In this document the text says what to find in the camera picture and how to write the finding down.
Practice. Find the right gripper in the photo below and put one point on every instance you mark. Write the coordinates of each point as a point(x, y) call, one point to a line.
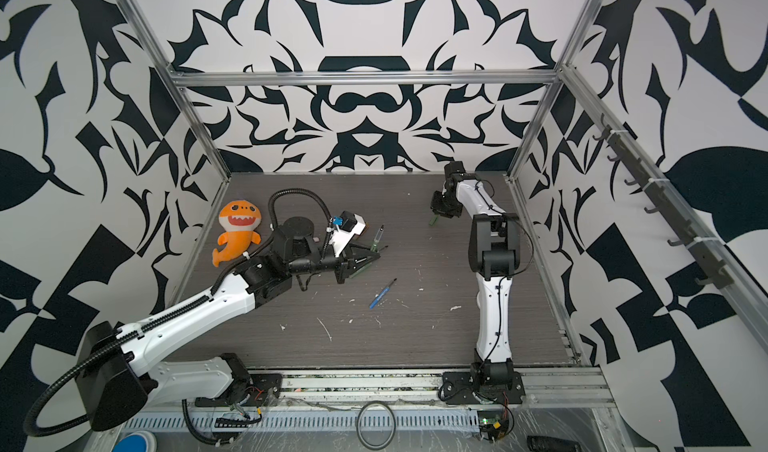
point(435, 206)

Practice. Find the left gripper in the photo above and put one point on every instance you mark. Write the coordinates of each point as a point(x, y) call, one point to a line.
point(346, 261)

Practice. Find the dark green pen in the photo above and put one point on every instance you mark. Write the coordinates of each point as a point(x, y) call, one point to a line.
point(377, 239)

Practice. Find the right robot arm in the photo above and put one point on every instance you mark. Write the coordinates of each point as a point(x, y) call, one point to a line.
point(494, 256)

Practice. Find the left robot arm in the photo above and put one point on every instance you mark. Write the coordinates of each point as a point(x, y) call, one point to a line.
point(120, 370)

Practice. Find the blue pen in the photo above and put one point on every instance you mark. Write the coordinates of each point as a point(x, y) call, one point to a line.
point(377, 299)

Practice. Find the orange shark plush toy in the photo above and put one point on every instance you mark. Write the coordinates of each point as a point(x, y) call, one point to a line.
point(239, 220)

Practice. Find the green lit circuit board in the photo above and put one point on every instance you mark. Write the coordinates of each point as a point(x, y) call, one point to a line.
point(495, 425)

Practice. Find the black device bottom right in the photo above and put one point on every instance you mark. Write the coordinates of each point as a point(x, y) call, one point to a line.
point(538, 443)

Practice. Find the blue round button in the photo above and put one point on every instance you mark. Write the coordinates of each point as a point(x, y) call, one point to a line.
point(140, 441)

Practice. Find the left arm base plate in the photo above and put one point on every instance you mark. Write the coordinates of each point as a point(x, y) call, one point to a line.
point(259, 390)

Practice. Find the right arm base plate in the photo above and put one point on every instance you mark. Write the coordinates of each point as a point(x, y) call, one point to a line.
point(461, 388)

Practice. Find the white slotted cable duct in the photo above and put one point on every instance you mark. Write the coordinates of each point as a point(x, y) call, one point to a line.
point(375, 420)

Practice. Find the wall hook rail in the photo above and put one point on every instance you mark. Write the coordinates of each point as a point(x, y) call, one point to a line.
point(667, 201)

